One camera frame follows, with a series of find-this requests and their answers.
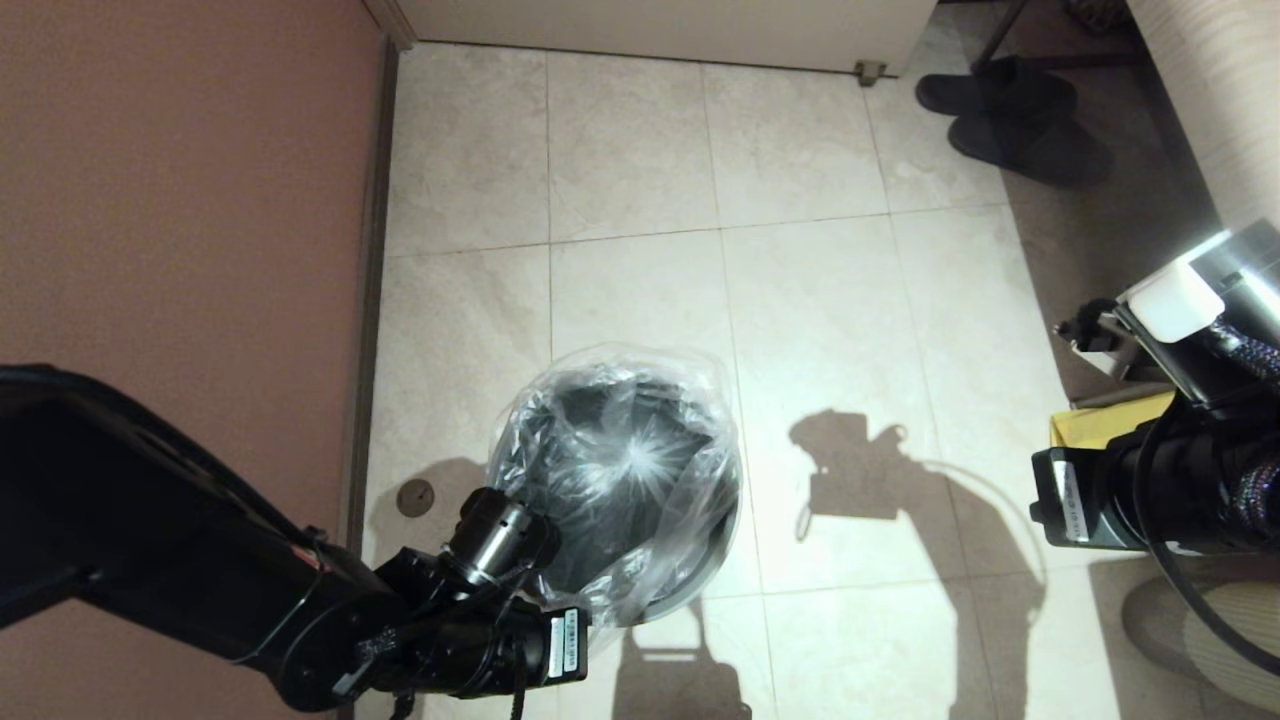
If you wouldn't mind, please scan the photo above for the clear plastic trash bag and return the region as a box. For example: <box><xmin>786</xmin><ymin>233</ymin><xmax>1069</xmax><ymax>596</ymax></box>
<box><xmin>487</xmin><ymin>343</ymin><xmax>744</xmax><ymax>630</ymax></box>

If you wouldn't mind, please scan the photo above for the yellow cloth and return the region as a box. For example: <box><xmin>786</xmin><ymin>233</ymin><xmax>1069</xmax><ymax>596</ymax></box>
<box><xmin>1048</xmin><ymin>392</ymin><xmax>1178</xmax><ymax>451</ymax></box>

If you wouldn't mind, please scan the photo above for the black round trash bin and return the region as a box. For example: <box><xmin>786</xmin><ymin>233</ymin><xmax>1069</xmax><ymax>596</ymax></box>
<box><xmin>497</xmin><ymin>368</ymin><xmax>743</xmax><ymax>623</ymax></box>

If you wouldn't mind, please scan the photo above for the brown wooden furniture base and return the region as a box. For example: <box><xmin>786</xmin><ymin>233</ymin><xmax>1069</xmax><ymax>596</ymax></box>
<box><xmin>1068</xmin><ymin>383</ymin><xmax>1173</xmax><ymax>411</ymax></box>

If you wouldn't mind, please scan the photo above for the grey ribbed round stool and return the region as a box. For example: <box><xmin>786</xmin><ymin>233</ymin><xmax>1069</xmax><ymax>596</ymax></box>
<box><xmin>1120</xmin><ymin>573</ymin><xmax>1280</xmax><ymax>713</ymax></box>

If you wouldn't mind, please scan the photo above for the black slipper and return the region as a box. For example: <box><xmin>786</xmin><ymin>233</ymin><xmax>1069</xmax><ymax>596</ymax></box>
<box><xmin>915</xmin><ymin>58</ymin><xmax>1078</xmax><ymax>126</ymax></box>
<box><xmin>947</xmin><ymin>112</ymin><xmax>1113</xmax><ymax>191</ymax></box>

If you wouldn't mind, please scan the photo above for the beige striped upholstered furniture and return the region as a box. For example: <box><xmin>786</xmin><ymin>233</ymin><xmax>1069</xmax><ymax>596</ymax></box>
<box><xmin>1128</xmin><ymin>0</ymin><xmax>1280</xmax><ymax>236</ymax></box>

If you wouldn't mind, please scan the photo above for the white door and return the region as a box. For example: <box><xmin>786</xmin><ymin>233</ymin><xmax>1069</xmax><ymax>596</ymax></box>
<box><xmin>395</xmin><ymin>0</ymin><xmax>939</xmax><ymax>79</ymax></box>

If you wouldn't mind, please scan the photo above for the black braided wrist cable loop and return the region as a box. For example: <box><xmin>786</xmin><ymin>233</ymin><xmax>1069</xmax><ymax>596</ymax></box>
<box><xmin>388</xmin><ymin>650</ymin><xmax>531</xmax><ymax>720</ymax></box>

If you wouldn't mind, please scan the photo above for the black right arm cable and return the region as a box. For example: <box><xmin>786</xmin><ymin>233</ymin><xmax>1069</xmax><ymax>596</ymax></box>
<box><xmin>1133</xmin><ymin>415</ymin><xmax>1280</xmax><ymax>678</ymax></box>

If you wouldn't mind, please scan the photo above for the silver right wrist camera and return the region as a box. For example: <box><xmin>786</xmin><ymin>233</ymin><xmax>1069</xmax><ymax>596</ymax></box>
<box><xmin>1056</xmin><ymin>298</ymin><xmax>1143</xmax><ymax>379</ymax></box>

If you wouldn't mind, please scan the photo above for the black braided right wrist cable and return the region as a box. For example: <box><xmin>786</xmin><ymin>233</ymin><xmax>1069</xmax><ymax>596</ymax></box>
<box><xmin>1208</xmin><ymin>318</ymin><xmax>1280</xmax><ymax>526</ymax></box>

